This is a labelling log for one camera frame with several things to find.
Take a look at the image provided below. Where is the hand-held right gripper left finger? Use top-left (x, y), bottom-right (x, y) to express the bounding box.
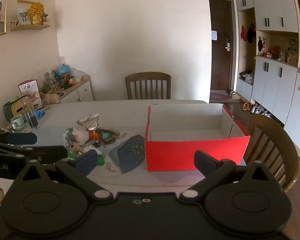
top-left (15, 149), bottom-right (114, 202)

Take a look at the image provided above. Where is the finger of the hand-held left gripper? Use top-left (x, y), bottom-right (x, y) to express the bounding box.
top-left (0, 144), bottom-right (68, 165)
top-left (0, 129), bottom-right (37, 146)

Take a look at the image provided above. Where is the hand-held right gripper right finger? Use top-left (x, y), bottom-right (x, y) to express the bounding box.
top-left (179, 150), bottom-right (278, 202)

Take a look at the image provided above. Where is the green printed plush toy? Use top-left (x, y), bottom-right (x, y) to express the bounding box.
top-left (96, 154), bottom-right (108, 167)

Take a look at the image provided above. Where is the red cardboard box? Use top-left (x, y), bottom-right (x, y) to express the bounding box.
top-left (144, 104), bottom-right (250, 172)

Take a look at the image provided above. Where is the red horse toy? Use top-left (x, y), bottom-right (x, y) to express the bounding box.
top-left (89, 129), bottom-right (102, 143)

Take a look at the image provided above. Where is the white plastic bag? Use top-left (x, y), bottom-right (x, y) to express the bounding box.
top-left (62, 127), bottom-right (90, 147)

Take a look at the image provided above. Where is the silver foil bag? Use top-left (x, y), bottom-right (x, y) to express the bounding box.
top-left (77, 113), bottom-right (100, 131)

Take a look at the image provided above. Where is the green mug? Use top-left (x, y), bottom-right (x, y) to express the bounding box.
top-left (10, 114), bottom-right (25, 132)

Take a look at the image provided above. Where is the glass tumbler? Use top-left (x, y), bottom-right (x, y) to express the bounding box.
top-left (22, 96), bottom-right (40, 130)

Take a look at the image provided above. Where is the yellow grey tissue box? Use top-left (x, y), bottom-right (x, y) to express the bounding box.
top-left (3, 95), bottom-right (28, 122)

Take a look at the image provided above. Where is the light wooden holder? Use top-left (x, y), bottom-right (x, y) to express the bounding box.
top-left (40, 92), bottom-right (62, 105)

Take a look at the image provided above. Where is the red white carton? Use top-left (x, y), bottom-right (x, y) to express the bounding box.
top-left (18, 79), bottom-right (43, 108)

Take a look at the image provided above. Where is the patterned doormat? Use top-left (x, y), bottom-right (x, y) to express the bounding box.
top-left (209, 91), bottom-right (240, 103)

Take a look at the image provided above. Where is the white sideboard cabinet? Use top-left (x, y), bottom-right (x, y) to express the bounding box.
top-left (40, 74), bottom-right (94, 103)

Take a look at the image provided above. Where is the pile of shoes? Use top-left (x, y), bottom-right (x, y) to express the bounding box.
top-left (242, 102), bottom-right (271, 117)

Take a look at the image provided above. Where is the wooden chair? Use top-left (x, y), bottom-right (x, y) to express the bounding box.
top-left (247, 114), bottom-right (300, 193)
top-left (125, 72), bottom-right (172, 100)

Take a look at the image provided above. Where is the clear plastic bag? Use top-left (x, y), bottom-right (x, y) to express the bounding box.
top-left (70, 67), bottom-right (87, 81)

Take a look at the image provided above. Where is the brown wooden door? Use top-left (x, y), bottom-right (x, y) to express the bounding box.
top-left (209, 0), bottom-right (234, 92)

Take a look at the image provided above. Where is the gold tree ornament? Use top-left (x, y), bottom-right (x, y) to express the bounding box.
top-left (27, 2), bottom-right (46, 25)

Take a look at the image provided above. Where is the black hanging bag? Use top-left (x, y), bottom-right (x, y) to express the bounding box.
top-left (247, 24), bottom-right (256, 43)

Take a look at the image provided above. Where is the white wardrobe cabinet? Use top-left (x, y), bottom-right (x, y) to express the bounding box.
top-left (235, 0), bottom-right (300, 153)

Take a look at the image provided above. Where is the teal plush keychain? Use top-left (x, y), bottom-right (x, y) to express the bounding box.
top-left (100, 128), bottom-right (120, 144)

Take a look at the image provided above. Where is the wooden wall shelf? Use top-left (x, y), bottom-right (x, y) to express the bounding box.
top-left (10, 21), bottom-right (51, 31)

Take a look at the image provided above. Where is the small photo frame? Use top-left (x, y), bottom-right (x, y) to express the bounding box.
top-left (17, 9), bottom-right (30, 24)

